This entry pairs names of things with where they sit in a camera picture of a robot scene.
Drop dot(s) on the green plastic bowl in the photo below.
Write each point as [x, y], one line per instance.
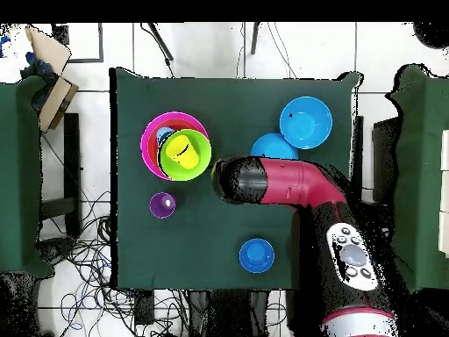
[203, 158]

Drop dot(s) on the yellow plastic cup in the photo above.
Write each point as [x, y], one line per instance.
[182, 152]

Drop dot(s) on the light blue plastic bowl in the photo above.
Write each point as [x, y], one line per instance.
[306, 123]
[273, 147]

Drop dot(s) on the light blue plastic cup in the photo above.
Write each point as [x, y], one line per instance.
[163, 135]

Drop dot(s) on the orange plastic bowl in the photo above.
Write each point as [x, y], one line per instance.
[152, 151]

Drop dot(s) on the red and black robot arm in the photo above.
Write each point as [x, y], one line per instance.
[298, 182]

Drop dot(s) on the purple plastic cup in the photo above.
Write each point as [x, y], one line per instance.
[162, 205]

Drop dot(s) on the small dark blue bowl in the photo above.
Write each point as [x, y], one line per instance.
[256, 255]

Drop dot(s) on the dark green tablecloth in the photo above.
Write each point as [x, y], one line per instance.
[17, 175]
[228, 105]
[424, 140]

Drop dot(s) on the large pink plastic bowl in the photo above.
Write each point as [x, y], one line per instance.
[144, 147]

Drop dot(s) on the black power strip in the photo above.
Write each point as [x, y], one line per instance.
[144, 309]

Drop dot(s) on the black tripod leg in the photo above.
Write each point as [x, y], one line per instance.
[161, 42]
[255, 38]

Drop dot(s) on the black metal stand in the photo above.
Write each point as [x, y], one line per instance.
[72, 158]

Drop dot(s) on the black rectangular object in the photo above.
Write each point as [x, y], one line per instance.
[386, 158]

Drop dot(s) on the black equipment with knob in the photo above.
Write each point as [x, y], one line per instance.
[54, 249]

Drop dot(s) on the cardboard box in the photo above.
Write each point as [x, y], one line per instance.
[56, 101]

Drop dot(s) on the blue cloth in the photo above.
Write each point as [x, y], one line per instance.
[38, 66]

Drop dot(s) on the white box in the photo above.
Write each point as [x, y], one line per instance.
[445, 158]

